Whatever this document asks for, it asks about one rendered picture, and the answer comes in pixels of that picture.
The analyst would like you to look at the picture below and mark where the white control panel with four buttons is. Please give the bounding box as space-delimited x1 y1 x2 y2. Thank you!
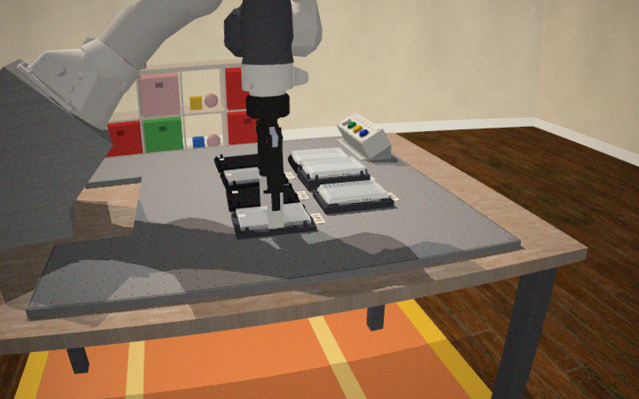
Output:
336 113 392 160

